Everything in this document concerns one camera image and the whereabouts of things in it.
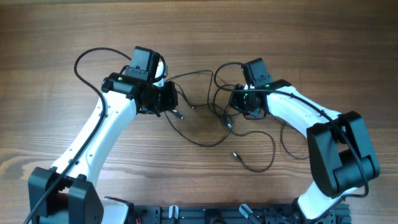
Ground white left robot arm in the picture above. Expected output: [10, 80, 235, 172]
[25, 47, 178, 223]

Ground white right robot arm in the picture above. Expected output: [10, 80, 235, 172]
[229, 58, 380, 223]

